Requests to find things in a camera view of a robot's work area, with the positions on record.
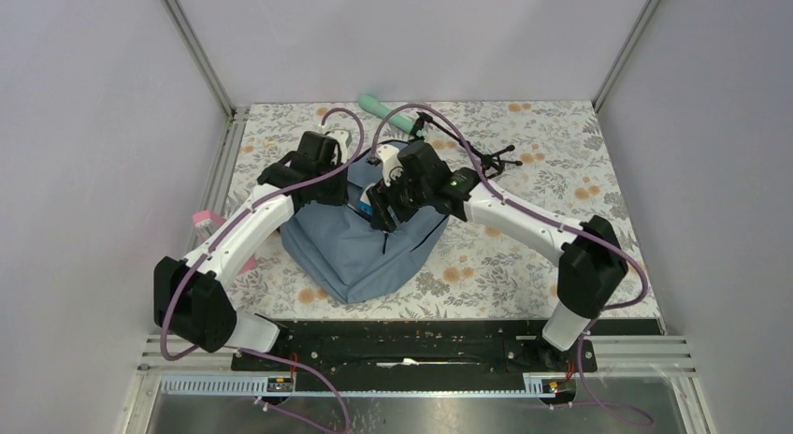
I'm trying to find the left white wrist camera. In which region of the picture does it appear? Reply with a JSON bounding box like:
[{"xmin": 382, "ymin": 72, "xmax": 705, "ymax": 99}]
[{"xmin": 323, "ymin": 129, "xmax": 353, "ymax": 165}]

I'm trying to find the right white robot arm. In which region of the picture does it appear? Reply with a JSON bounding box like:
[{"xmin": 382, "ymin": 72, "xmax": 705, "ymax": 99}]
[{"xmin": 362, "ymin": 140, "xmax": 627, "ymax": 370}]

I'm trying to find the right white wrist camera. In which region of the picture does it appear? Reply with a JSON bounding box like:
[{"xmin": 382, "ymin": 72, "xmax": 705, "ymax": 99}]
[{"xmin": 368, "ymin": 144, "xmax": 404, "ymax": 187}]

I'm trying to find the floral table mat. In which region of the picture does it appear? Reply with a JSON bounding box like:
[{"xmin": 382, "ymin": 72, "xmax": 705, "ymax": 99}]
[{"xmin": 224, "ymin": 101, "xmax": 641, "ymax": 320}]

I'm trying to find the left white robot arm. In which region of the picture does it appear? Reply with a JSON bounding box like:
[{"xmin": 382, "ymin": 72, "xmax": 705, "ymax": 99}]
[{"xmin": 153, "ymin": 129, "xmax": 353, "ymax": 369}]

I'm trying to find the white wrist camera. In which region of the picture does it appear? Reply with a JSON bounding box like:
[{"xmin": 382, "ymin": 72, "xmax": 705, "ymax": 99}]
[
  {"xmin": 368, "ymin": 144, "xmax": 404, "ymax": 187},
  {"xmin": 323, "ymin": 129, "xmax": 353, "ymax": 165}
]

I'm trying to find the blue grey backpack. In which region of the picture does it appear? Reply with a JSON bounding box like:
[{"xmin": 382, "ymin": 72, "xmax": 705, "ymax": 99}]
[{"xmin": 280, "ymin": 141, "xmax": 448, "ymax": 303}]

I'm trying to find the grey slotted cable duct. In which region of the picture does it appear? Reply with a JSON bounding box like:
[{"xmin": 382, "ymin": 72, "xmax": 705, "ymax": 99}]
[{"xmin": 161, "ymin": 371, "xmax": 562, "ymax": 400}]

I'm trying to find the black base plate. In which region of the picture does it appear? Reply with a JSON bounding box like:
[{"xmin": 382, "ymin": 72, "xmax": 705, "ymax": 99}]
[{"xmin": 232, "ymin": 319, "xmax": 661, "ymax": 394}]

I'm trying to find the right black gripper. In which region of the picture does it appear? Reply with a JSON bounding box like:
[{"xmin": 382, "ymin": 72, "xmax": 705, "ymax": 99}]
[{"xmin": 367, "ymin": 165, "xmax": 432, "ymax": 233}]

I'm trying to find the pink metronome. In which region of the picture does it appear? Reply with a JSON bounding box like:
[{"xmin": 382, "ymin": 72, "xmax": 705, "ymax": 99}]
[{"xmin": 192, "ymin": 210, "xmax": 257, "ymax": 275}]

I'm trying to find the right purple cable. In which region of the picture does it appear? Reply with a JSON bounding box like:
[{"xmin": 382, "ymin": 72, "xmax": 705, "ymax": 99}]
[{"xmin": 368, "ymin": 104, "xmax": 655, "ymax": 427}]

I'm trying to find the mint green tube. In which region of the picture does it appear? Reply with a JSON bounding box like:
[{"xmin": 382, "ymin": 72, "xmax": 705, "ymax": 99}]
[{"xmin": 357, "ymin": 94, "xmax": 425, "ymax": 137}]

